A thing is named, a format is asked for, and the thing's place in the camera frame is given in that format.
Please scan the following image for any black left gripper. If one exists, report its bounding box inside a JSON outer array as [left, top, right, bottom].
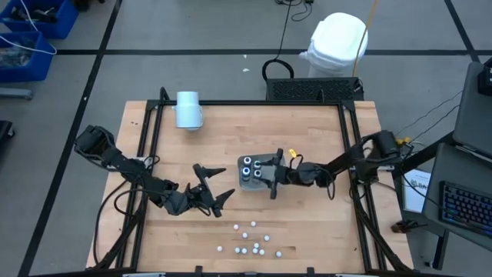
[[165, 164, 236, 217]]

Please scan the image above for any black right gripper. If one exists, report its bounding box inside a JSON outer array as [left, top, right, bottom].
[[261, 149, 304, 200]]

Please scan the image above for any black perforated computer case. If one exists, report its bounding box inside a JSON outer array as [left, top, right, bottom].
[[264, 76, 365, 103]]

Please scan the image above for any black clamp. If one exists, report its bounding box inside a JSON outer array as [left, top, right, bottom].
[[391, 219, 424, 235]]

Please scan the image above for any white printed paper sheet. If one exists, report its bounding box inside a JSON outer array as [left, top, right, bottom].
[[401, 168, 432, 215]]

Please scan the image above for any white lidded trash can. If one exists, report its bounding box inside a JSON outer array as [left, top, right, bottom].
[[298, 12, 369, 78]]

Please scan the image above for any grey keyboard desk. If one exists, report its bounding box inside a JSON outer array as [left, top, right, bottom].
[[399, 142, 492, 253]]

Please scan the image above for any black backlit keyboard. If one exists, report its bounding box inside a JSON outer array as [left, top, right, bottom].
[[437, 180, 492, 236]]

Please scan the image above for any grey monitor desk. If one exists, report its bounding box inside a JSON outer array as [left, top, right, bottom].
[[452, 61, 492, 159]]

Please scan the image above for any blue plastic crate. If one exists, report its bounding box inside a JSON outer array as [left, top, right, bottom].
[[0, 30, 57, 84], [0, 0, 80, 40]]

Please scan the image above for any black floor object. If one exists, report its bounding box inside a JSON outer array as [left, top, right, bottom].
[[0, 119, 16, 153]]

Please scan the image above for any grey metal bar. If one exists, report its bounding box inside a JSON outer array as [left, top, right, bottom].
[[0, 87, 34, 101]]

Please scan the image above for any black monitor base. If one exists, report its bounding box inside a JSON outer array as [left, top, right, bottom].
[[477, 57, 492, 97]]

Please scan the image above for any black aluminium table frame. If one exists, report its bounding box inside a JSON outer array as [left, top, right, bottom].
[[86, 86, 414, 277]]

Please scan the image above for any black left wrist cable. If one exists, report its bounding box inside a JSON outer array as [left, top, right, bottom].
[[113, 154, 216, 217]]

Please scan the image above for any black looped floor cable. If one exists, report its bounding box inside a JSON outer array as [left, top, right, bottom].
[[261, 0, 295, 82]]

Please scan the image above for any black left base cable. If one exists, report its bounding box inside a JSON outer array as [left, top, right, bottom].
[[91, 179, 134, 266]]

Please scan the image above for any yellow hanging cable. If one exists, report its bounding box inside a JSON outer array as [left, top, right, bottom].
[[351, 0, 381, 78]]

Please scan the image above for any thin black cable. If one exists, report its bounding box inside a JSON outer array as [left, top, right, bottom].
[[394, 90, 463, 137], [409, 105, 461, 142]]

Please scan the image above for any white cable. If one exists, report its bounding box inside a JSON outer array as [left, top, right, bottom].
[[0, 0, 58, 55]]

